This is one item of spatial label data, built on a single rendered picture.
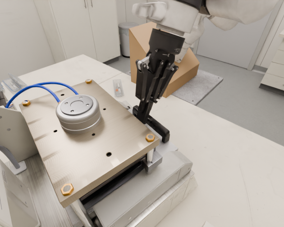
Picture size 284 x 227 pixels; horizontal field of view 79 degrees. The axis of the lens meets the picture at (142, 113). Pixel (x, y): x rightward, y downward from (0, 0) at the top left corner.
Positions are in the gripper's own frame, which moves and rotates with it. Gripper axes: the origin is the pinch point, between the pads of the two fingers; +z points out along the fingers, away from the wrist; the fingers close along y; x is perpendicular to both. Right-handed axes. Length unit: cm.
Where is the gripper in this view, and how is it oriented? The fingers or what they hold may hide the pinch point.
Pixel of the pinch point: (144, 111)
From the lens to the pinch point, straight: 47.1
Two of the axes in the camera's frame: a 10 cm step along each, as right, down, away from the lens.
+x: -6.1, -5.2, 6.0
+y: 7.4, -1.2, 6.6
